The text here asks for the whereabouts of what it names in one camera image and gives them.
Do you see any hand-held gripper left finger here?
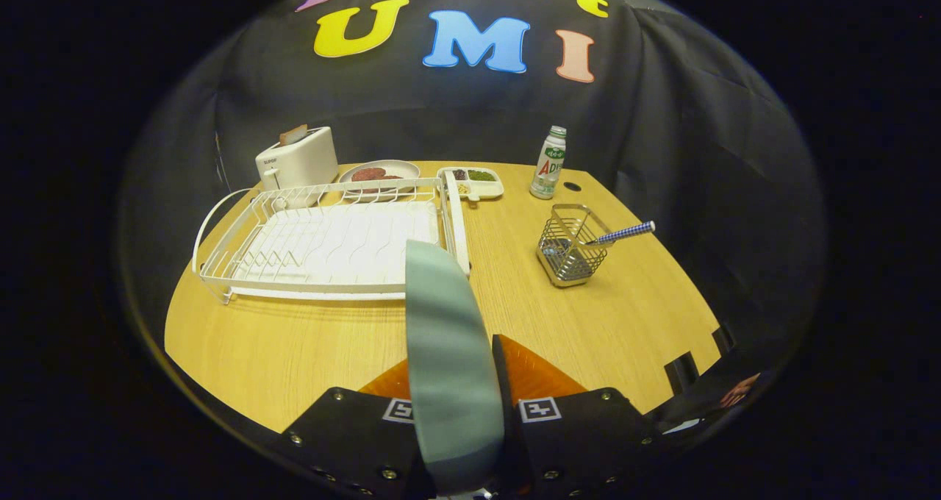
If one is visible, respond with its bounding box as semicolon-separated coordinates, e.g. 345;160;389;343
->
283;360;436;500

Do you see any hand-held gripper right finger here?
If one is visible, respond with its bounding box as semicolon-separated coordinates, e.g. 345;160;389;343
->
490;334;656;500

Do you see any pale green plate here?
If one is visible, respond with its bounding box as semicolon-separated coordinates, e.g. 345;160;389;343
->
404;239;506;495

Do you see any silver wire basket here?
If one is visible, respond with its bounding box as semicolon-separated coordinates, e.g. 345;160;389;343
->
536;204;613;288

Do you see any white wire dish rack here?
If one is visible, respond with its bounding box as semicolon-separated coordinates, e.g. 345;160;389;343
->
191;176;471;306

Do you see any blue checkered handle spoon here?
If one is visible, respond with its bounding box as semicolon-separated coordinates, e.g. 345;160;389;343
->
548;221;656;258

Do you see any small beige plate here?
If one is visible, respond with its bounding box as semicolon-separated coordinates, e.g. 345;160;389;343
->
338;160;421;193

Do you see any white divided snack tray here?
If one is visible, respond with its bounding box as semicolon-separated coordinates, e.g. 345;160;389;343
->
437;166;505;202

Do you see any white drink bottle green label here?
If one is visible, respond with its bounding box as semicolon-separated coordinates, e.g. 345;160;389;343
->
529;125;568;201

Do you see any white toaster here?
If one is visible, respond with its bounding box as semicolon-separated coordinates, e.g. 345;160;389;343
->
254;126;340;192

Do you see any black backdrop cloth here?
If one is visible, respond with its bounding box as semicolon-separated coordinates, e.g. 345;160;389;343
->
118;0;828;442

